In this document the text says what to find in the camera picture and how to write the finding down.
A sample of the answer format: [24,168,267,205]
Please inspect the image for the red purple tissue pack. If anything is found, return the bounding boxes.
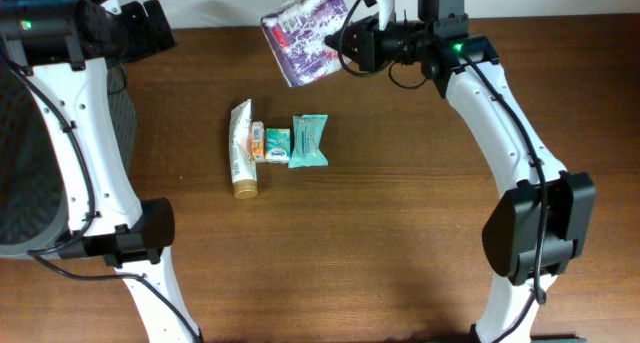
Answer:
[260,0,348,87]

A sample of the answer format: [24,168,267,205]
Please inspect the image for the green wet wipes pack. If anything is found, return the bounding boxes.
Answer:
[288,114,328,169]

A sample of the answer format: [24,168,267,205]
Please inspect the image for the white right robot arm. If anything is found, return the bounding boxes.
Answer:
[325,0,596,342]

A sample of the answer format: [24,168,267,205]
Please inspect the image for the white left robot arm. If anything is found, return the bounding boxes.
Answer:
[1,0,202,342]

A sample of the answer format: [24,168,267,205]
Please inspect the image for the small teal tissue pack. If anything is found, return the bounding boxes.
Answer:
[265,128,291,164]

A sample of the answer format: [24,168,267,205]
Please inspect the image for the small orange box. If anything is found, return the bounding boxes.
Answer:
[251,121,266,163]

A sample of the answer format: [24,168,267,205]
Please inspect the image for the white cream tube gold cap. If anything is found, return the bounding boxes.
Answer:
[229,99,258,199]

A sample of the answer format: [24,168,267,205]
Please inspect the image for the grey plastic basket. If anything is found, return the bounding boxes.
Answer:
[1,58,142,260]

